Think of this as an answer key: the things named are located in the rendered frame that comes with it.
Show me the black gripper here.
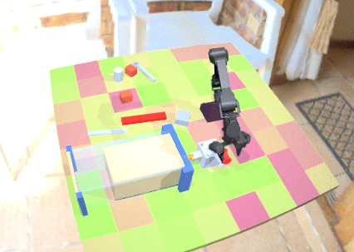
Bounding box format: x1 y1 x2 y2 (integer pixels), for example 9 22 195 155
209 128 248 163

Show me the white flat bar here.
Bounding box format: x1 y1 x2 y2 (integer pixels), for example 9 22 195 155
87 129 127 136

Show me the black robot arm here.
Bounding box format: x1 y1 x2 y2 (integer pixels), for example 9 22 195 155
209 47 250 149

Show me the light blue cylinder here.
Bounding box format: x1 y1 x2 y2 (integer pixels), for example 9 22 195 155
113 67 123 82

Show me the small orange block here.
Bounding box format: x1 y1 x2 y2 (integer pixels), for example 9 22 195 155
120 91 133 104
125 64 137 77

